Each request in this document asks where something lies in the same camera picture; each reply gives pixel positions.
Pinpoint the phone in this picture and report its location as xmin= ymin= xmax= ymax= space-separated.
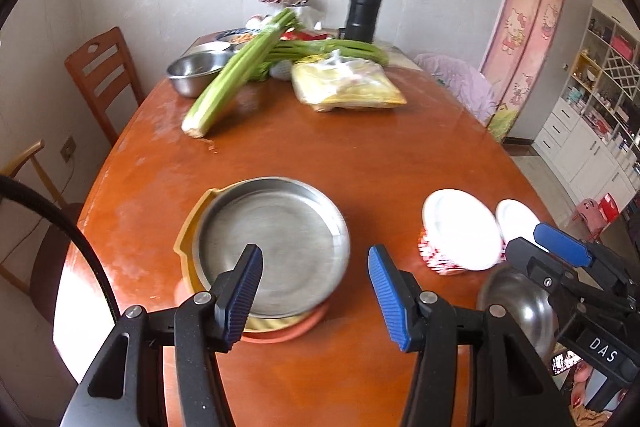
xmin=550 ymin=349 xmax=583 ymax=375

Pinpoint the wooden armchair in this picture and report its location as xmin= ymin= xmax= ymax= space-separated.
xmin=0 ymin=139 xmax=86 ymax=323

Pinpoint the pink cartoon door curtain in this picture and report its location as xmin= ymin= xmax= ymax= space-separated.
xmin=480 ymin=0 xmax=571 ymax=142

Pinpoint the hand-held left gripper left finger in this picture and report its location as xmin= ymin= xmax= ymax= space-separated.
xmin=60 ymin=243 xmax=264 ymax=427

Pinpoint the large steel bowl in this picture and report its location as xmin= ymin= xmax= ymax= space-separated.
xmin=476 ymin=266 xmax=558 ymax=360

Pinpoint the red packet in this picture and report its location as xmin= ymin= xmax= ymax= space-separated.
xmin=280 ymin=29 xmax=328 ymax=42

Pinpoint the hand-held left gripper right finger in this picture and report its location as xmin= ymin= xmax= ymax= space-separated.
xmin=367 ymin=244 xmax=573 ymax=427

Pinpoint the green vegetable stalk bundle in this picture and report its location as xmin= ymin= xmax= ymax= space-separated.
xmin=260 ymin=38 xmax=391 ymax=80

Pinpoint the yellow food packet bag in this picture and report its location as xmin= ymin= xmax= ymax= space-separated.
xmin=291 ymin=52 xmax=407 ymax=112

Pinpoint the purple cloth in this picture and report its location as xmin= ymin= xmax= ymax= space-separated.
xmin=414 ymin=53 xmax=496 ymax=125

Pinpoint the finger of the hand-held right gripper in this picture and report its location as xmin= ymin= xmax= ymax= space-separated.
xmin=504 ymin=237 xmax=616 ymax=313
xmin=532 ymin=222 xmax=640 ymax=295

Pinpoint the small steel bowl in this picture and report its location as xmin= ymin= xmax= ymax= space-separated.
xmin=166 ymin=51 xmax=233 ymax=98

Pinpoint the orange plastic plate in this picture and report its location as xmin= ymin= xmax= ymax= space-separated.
xmin=242 ymin=299 xmax=331 ymax=345

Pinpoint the black cable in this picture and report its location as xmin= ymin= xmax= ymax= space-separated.
xmin=0 ymin=175 xmax=123 ymax=323

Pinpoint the celery bunch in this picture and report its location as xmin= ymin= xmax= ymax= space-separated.
xmin=181 ymin=8 xmax=301 ymax=138

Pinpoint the dish of food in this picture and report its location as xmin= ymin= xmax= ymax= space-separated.
xmin=217 ymin=29 xmax=261 ymax=45

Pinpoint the white shelf cabinet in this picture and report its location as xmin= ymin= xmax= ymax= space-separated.
xmin=532 ymin=0 xmax=640 ymax=208

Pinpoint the yellow shell-shaped plate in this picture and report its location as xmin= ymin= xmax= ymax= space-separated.
xmin=173 ymin=188 xmax=331 ymax=333

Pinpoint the black thermos bottle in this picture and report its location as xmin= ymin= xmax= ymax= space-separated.
xmin=344 ymin=0 xmax=383 ymax=44

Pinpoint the pink plastic stool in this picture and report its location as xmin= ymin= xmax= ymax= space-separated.
xmin=572 ymin=193 xmax=621 ymax=240

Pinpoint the wooden slat-back chair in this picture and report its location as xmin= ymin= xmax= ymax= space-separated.
xmin=65 ymin=27 xmax=146 ymax=148

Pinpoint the round steel plate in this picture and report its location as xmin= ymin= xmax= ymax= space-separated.
xmin=192 ymin=177 xmax=349 ymax=319

